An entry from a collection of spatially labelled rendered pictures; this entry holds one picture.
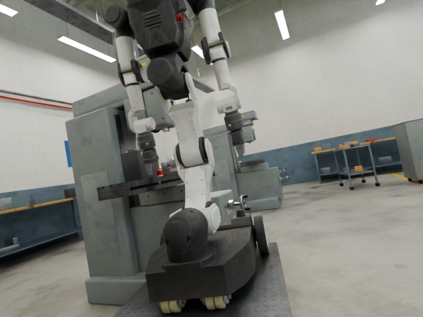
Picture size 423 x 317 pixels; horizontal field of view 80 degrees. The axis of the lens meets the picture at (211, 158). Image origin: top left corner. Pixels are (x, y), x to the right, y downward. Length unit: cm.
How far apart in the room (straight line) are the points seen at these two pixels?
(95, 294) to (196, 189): 149
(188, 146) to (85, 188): 131
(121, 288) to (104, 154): 104
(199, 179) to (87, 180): 130
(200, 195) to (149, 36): 76
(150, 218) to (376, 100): 741
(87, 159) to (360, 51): 784
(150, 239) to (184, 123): 112
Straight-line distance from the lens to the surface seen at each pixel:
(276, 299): 105
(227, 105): 123
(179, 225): 93
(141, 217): 212
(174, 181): 185
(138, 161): 163
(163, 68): 112
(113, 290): 232
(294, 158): 827
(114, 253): 229
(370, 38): 891
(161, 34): 125
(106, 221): 226
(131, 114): 138
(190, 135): 128
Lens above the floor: 89
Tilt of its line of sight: 3 degrees up
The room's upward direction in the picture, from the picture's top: 11 degrees counter-clockwise
